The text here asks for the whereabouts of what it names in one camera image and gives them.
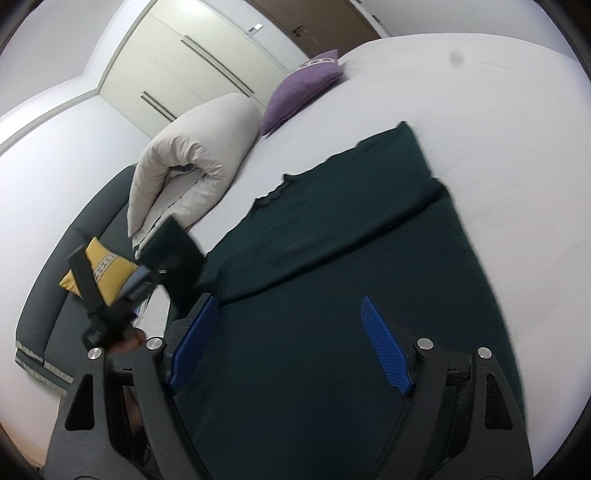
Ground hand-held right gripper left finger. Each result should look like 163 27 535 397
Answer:
44 293 220 480

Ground person's left hand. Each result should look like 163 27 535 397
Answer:
111 330 146 356

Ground folded beige duvet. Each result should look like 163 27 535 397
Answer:
127 92 264 250

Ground blue cloth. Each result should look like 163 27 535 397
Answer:
121 264 153 291

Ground yellow cushion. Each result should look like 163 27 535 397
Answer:
59 237 139 308

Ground patterned purple pillow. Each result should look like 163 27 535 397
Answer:
295 50 340 72

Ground cream wardrobe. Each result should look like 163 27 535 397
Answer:
99 0 315 139

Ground brown door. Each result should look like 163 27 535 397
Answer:
249 0 384 49

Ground dark grey sofa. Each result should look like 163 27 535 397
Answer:
16 164 139 386

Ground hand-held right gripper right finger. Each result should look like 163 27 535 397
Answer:
360 295 539 480

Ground dark green knit sweater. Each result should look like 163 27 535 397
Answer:
178 121 525 480

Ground plain purple pillow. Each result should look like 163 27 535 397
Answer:
261 62 345 137

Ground white bed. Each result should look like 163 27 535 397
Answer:
139 32 589 480

